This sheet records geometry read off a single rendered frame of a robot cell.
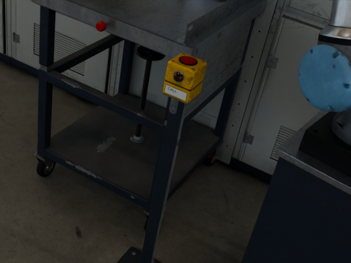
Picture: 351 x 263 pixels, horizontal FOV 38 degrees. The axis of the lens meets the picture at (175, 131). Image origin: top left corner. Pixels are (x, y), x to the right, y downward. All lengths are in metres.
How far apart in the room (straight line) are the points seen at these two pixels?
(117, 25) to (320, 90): 0.74
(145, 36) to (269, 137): 0.94
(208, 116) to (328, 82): 1.34
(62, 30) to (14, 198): 0.96
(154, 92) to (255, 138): 0.55
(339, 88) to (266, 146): 1.26
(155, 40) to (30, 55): 1.44
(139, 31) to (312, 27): 0.77
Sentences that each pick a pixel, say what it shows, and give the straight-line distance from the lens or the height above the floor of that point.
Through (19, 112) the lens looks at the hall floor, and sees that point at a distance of 2.68.
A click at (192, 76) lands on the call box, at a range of 1.29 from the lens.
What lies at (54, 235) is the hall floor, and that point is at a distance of 2.03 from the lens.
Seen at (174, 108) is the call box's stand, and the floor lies 0.76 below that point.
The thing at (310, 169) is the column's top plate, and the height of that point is 0.74.
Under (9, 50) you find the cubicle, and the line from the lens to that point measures 3.07.
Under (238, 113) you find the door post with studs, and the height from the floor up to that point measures 0.29.
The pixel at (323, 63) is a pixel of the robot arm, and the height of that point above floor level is 1.04.
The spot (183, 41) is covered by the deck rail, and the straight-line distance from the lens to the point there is 1.56.
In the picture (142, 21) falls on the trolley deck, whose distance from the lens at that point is 1.65.
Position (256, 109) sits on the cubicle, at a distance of 2.29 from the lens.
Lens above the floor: 1.48
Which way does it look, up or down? 34 degrees down
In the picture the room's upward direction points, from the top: 12 degrees clockwise
